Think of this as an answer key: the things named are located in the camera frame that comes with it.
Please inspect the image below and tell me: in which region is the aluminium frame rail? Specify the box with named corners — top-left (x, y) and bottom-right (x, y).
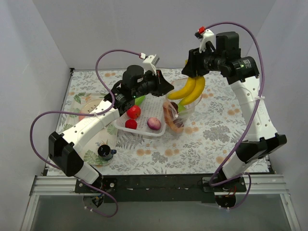
top-left (22, 174), bottom-right (301, 231)

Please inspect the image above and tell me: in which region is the white plastic basket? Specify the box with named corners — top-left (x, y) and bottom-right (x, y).
top-left (114, 94), bottom-right (166, 137)

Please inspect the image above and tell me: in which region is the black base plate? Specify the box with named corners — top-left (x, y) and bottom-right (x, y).
top-left (74, 173), bottom-right (247, 204)

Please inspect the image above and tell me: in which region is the floral table mat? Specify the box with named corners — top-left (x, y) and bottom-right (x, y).
top-left (47, 67), bottom-right (262, 176)

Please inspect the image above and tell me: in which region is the red apple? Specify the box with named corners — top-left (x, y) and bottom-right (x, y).
top-left (127, 105), bottom-right (141, 119)

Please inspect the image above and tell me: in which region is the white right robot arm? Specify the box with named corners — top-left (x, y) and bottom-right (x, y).
top-left (182, 27), bottom-right (287, 191)

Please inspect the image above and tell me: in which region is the yellow banana bunch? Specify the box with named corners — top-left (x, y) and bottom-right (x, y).
top-left (167, 76), bottom-right (205, 106)

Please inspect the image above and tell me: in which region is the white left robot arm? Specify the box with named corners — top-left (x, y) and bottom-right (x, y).
top-left (49, 65), bottom-right (174, 193)

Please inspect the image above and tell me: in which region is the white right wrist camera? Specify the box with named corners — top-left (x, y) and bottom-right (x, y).
top-left (194, 26), bottom-right (215, 53)

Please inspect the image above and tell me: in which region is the clear zip top bag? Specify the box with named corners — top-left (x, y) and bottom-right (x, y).
top-left (162, 79), bottom-right (204, 135)

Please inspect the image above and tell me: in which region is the pink beige round plate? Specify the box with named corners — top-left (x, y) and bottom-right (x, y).
top-left (79, 99), bottom-right (102, 114)

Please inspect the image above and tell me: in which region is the red strawberry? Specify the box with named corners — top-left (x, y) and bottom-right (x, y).
top-left (125, 119), bottom-right (138, 129)

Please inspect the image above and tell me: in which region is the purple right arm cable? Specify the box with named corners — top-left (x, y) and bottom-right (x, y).
top-left (208, 22), bottom-right (265, 209)

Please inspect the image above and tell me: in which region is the purple onion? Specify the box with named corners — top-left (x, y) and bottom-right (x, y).
top-left (147, 117), bottom-right (161, 130)

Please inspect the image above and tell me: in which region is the green cucumber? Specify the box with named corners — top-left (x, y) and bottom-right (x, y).
top-left (135, 96), bottom-right (145, 106)

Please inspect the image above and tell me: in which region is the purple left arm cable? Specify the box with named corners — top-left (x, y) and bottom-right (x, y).
top-left (29, 49), bottom-right (145, 218)

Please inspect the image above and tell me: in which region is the dark blue mug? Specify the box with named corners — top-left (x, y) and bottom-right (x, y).
top-left (97, 144), bottom-right (117, 161)

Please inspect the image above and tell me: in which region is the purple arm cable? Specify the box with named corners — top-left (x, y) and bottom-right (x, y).
top-left (29, 49), bottom-right (145, 218)
top-left (208, 22), bottom-right (265, 209)

